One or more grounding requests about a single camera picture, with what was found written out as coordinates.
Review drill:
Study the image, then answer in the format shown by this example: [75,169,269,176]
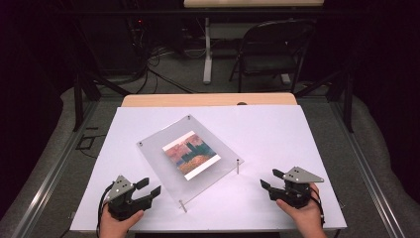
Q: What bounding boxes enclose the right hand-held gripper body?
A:
[267,166,325,210]

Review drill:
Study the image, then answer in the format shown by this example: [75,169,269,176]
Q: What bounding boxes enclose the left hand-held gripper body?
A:
[104,175,152,222]

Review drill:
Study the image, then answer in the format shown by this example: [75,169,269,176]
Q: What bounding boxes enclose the clear acrylic photo frame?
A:
[136,114,246,213]

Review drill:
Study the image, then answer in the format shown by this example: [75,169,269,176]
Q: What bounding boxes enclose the person's right hand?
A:
[275,182,326,238]

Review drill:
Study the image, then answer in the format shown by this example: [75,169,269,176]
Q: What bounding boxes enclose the person's left hand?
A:
[98,203,145,238]

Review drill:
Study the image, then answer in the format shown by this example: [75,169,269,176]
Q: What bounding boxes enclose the white table board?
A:
[69,104,348,232]

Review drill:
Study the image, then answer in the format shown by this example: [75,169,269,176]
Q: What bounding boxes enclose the painting print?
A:
[161,130,222,181]

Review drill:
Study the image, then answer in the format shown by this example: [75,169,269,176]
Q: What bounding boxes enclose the black metal stand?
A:
[293,63,355,134]
[71,70,133,133]

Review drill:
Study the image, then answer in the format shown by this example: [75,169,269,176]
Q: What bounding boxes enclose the light wooden table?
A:
[121,92,298,107]

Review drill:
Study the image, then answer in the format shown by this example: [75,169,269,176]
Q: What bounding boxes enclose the black folding chair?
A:
[228,19,317,94]

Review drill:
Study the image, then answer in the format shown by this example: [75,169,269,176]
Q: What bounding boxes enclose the white table leg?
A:
[202,17,214,85]

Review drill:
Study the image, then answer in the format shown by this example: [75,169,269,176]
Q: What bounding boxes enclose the dark equipment rack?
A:
[78,14,150,77]

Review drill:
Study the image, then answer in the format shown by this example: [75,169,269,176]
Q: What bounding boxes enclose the beige table top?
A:
[183,0,326,9]

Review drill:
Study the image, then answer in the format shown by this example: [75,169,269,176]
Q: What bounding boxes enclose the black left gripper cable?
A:
[95,182,115,238]

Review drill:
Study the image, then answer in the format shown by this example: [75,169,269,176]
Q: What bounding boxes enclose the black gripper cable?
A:
[309,187,327,229]
[95,182,115,238]

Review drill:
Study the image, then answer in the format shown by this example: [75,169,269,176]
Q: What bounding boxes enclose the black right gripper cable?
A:
[309,187,327,229]

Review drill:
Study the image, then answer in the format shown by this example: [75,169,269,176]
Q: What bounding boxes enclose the aluminium rail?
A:
[328,98,405,238]
[10,98,100,238]

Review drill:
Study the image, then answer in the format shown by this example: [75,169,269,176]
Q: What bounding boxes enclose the black floor cables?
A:
[130,19,199,95]

